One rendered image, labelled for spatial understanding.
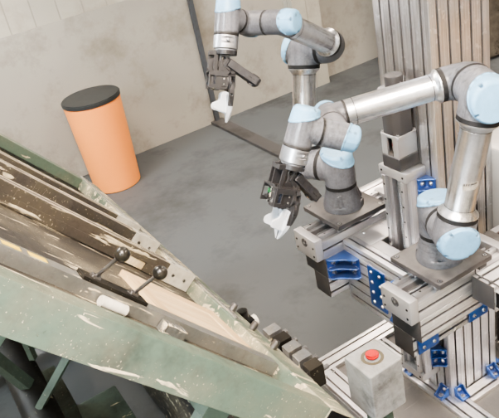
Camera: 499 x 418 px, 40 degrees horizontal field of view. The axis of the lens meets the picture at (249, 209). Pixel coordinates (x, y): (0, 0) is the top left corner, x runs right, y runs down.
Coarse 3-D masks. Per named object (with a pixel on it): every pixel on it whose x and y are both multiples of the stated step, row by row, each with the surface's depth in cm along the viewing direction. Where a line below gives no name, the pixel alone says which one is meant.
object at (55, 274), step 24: (0, 240) 150; (24, 264) 152; (48, 264) 156; (72, 288) 161; (96, 288) 164; (144, 312) 174; (168, 312) 183; (192, 336) 184; (216, 336) 191; (240, 360) 197; (264, 360) 202
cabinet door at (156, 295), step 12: (132, 276) 211; (132, 288) 204; (144, 288) 205; (156, 288) 216; (156, 300) 199; (168, 300) 211; (180, 300) 221; (180, 312) 205; (192, 312) 216; (204, 312) 228; (204, 324) 209; (216, 324) 221; (228, 336) 214
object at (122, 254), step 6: (120, 246) 161; (114, 252) 161; (120, 252) 160; (126, 252) 160; (114, 258) 162; (120, 258) 160; (126, 258) 160; (108, 264) 163; (102, 270) 164; (96, 276) 165
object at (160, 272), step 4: (156, 268) 168; (160, 268) 167; (164, 268) 168; (156, 272) 167; (160, 272) 167; (164, 272) 167; (152, 276) 170; (156, 276) 167; (160, 276) 167; (164, 276) 168; (148, 280) 170; (152, 280) 170; (144, 284) 170; (140, 288) 171; (128, 292) 172; (132, 292) 172; (136, 292) 172; (136, 296) 172
